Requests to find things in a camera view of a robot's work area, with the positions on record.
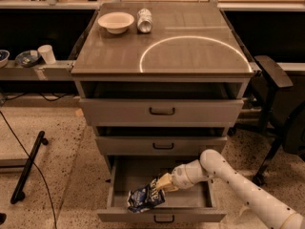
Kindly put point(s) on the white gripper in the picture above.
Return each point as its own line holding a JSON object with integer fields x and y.
{"x": 179, "y": 177}

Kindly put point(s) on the blue chip bag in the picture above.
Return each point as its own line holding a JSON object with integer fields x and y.
{"x": 145, "y": 198}

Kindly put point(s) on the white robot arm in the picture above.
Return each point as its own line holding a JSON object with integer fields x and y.
{"x": 274, "y": 213}

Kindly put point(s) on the bottom drawer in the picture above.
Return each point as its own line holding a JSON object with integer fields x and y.
{"x": 133, "y": 172}

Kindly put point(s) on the drawer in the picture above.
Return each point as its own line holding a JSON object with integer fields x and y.
{"x": 133, "y": 172}
{"x": 157, "y": 141}
{"x": 160, "y": 104}

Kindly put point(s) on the middle drawer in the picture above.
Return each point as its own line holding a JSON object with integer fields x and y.
{"x": 157, "y": 141}

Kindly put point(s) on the grey drawer cabinet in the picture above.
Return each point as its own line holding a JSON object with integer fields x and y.
{"x": 189, "y": 42}

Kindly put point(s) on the top drawer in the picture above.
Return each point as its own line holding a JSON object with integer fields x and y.
{"x": 160, "y": 104}

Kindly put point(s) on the black office chair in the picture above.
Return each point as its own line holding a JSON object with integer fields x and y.
{"x": 281, "y": 97}

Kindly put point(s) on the grey side shelf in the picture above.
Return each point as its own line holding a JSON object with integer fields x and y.
{"x": 60, "y": 71}

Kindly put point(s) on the white bowl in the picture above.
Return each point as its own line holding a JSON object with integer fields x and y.
{"x": 115, "y": 22}

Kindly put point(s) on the white soda can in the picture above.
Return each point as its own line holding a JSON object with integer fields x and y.
{"x": 144, "y": 21}

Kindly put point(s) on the white paper cup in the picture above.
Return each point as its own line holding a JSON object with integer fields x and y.
{"x": 46, "y": 52}

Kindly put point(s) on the blue patterned bowl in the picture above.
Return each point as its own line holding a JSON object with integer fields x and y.
{"x": 28, "y": 59}

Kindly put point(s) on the blue bowl at edge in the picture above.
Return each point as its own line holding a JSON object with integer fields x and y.
{"x": 4, "y": 58}

